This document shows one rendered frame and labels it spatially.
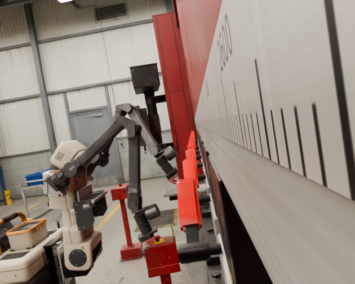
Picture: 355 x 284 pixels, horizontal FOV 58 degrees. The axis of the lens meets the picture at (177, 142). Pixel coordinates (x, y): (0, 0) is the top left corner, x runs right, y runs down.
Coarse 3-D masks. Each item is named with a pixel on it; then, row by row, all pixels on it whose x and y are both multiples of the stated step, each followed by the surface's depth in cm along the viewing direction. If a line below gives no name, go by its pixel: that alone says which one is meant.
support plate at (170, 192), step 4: (200, 184) 193; (172, 188) 195; (176, 188) 193; (200, 188) 182; (204, 188) 180; (168, 192) 185; (172, 192) 183; (176, 192) 182; (164, 196) 178; (168, 196) 178
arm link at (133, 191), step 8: (128, 128) 158; (128, 136) 158; (136, 136) 159; (128, 144) 161; (136, 144) 160; (128, 152) 161; (136, 152) 160; (128, 160) 161; (136, 160) 160; (128, 168) 160; (136, 168) 159; (128, 176) 160; (136, 176) 159; (128, 184) 160; (136, 184) 159; (128, 192) 159; (136, 192) 158; (128, 200) 159; (136, 200) 158
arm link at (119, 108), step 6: (120, 108) 210; (132, 108) 208; (114, 114) 213; (120, 114) 211; (108, 144) 209; (102, 150) 207; (108, 150) 210; (96, 156) 205; (108, 156) 213; (96, 162) 205
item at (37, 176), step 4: (36, 172) 491; (40, 172) 493; (28, 176) 459; (32, 176) 458; (36, 176) 459; (40, 176) 458; (28, 180) 460; (28, 184) 460; (32, 184) 460; (36, 184) 460; (40, 184) 459
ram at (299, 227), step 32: (192, 0) 19; (192, 32) 26; (192, 64) 43; (192, 96) 122; (224, 160) 14; (256, 160) 6; (256, 192) 7; (288, 192) 4; (320, 192) 3; (256, 224) 8; (288, 224) 4; (320, 224) 3; (352, 224) 2; (288, 256) 5; (320, 256) 3; (352, 256) 3
